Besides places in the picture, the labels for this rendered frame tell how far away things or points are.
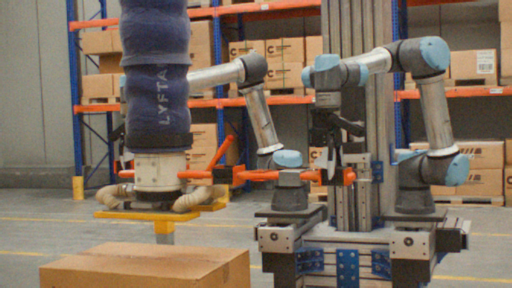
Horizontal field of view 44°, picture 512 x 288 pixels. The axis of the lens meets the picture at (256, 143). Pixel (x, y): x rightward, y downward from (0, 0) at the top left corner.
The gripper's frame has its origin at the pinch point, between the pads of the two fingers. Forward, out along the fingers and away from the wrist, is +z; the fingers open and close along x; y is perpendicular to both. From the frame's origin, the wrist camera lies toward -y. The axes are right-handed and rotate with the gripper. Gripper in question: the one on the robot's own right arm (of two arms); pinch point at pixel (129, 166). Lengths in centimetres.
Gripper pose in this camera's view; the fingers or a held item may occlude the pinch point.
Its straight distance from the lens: 250.4
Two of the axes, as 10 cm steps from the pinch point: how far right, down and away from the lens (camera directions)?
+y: 9.3, -0.2, -3.7
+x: 3.7, -0.6, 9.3
